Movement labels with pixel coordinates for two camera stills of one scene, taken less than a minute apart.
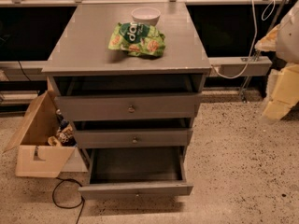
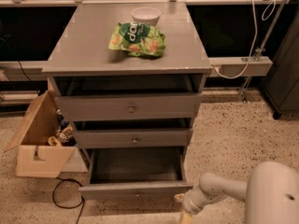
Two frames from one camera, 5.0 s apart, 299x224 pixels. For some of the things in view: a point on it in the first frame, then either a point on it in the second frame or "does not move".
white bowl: [146, 15] does not move
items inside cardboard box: [64, 134] does not move
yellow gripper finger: [268, 43] to [178, 197]
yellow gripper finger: [285, 93] to [186, 219]
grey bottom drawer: [135, 172] does not move
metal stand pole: [269, 27] does not move
